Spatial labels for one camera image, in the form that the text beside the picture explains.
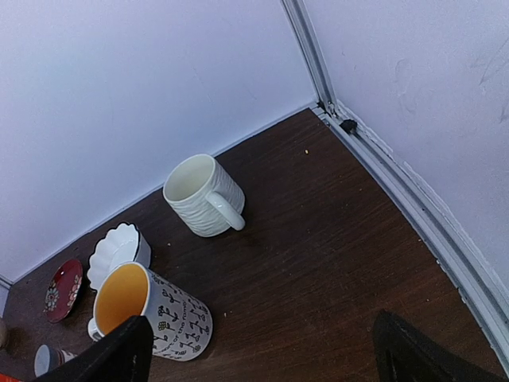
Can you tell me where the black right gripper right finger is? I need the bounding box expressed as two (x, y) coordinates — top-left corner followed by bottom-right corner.
(372, 310), (504, 382)

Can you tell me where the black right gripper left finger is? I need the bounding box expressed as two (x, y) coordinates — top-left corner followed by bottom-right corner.
(36, 316), (153, 382)

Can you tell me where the floral mug yellow inside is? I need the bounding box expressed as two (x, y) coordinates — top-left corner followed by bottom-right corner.
(93, 262), (213, 362)

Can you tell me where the grey lid supplement bottle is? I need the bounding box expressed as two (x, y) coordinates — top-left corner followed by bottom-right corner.
(33, 345), (76, 377)

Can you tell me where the red floral plate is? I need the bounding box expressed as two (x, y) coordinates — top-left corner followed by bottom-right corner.
(43, 259), (83, 323)

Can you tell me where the white scalloped bowl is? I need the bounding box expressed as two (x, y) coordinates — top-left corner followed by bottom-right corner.
(87, 222), (152, 290)

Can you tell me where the cream ribbed ceramic mug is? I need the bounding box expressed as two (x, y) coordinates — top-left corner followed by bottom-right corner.
(162, 154), (246, 238)

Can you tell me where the right aluminium frame post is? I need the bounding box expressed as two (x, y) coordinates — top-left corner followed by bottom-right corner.
(282, 0), (337, 117)

